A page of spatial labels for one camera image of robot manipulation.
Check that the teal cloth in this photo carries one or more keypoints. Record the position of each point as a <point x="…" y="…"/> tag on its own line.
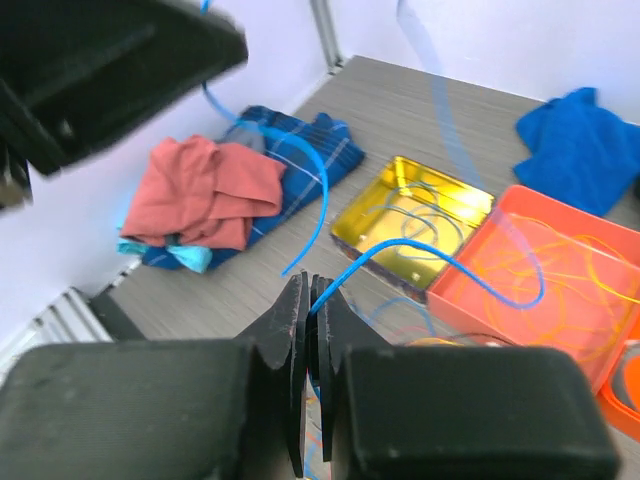
<point x="173" y="256"/>

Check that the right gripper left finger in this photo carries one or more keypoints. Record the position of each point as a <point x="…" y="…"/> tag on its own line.
<point x="226" y="408"/>

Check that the orange plastic box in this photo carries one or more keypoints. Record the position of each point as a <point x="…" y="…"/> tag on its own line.
<point x="619" y="396"/>

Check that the gold metal tin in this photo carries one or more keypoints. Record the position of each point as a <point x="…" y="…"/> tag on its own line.
<point x="412" y="201"/>

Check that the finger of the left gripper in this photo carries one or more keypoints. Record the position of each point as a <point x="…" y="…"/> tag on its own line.
<point x="78" y="76"/>

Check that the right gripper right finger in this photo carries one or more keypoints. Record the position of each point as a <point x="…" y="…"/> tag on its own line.
<point x="450" y="412"/>

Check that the salmon red cloth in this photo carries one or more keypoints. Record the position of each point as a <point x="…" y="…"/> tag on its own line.
<point x="201" y="193"/>

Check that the salmon pink plastic box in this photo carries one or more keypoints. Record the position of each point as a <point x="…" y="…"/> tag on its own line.
<point x="556" y="276"/>

